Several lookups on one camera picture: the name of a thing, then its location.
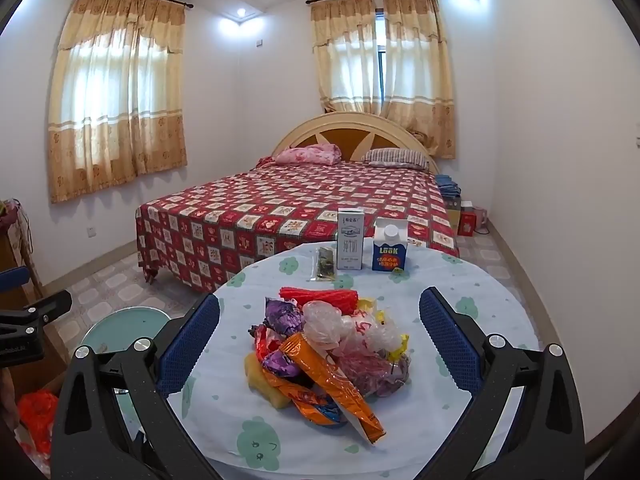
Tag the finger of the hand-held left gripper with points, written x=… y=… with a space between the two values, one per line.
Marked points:
x=15 y=277
x=50 y=302

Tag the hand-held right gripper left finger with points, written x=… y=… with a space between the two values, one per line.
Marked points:
x=190 y=345

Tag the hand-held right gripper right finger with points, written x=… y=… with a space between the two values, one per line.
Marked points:
x=447 y=340

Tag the teal round basin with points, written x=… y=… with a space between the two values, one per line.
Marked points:
x=125 y=322

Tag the yellow wrapper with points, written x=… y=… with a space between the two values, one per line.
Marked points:
x=367 y=304

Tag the red foam net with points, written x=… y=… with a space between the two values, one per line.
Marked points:
x=320 y=297

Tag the wooden cabinet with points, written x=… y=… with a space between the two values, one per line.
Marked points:
x=20 y=260

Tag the round table with tablecloth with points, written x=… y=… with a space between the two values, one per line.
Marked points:
x=235 y=320

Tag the red plastic bag in box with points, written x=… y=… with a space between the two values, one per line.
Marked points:
x=37 y=410

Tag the shiny red wrapper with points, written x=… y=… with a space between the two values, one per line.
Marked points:
x=261 y=342

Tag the purple red mesh bag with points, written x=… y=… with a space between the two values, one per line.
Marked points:
x=375 y=375

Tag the red printed clear plastic bag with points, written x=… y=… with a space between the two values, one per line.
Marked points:
x=367 y=327

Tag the purple candy wrapper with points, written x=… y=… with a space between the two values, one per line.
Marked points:
x=282 y=315
x=280 y=362

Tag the blue white gable carton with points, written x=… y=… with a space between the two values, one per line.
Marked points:
x=390 y=250

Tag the small red box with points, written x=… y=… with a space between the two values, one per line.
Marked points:
x=467 y=222

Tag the long orange snack wrapper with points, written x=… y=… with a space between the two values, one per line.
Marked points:
x=330 y=375

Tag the brown cardboard box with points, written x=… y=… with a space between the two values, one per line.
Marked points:
x=452 y=212

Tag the orange blue snack wrapper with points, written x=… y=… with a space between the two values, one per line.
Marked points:
x=310 y=405

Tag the white grey milk carton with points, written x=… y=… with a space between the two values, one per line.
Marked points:
x=349 y=240

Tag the dark snack packet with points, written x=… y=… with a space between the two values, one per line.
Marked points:
x=325 y=260

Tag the stack of blue cloths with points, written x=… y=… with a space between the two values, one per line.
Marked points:
x=446 y=182

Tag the bed with red quilt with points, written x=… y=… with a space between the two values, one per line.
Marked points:
x=300 y=200

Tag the striped pillow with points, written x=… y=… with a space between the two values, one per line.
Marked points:
x=395 y=156

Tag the wide beige patterned curtain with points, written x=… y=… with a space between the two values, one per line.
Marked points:
x=117 y=95

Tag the pink pillow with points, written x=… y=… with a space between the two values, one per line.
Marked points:
x=310 y=155

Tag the cream wooden bed headboard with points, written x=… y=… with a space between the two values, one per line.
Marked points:
x=345 y=120

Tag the glass window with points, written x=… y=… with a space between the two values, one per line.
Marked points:
x=380 y=60

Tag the lit recessed ceiling light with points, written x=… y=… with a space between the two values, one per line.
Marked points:
x=241 y=11

